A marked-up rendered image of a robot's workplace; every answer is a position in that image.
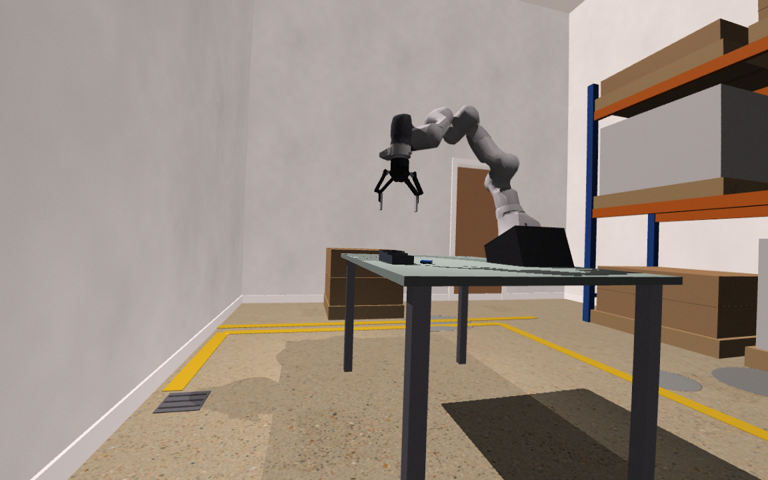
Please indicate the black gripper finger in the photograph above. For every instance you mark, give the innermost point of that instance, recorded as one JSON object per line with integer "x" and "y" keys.
{"x": 417, "y": 192}
{"x": 385, "y": 172}

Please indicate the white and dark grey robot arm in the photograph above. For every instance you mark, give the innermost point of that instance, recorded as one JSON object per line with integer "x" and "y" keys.
{"x": 405, "y": 139}

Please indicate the grey rack of three bins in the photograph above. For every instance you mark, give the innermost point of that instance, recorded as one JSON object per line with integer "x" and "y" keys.
{"x": 396, "y": 257}

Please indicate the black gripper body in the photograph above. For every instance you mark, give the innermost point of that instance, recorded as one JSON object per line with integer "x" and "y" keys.
{"x": 400, "y": 165}

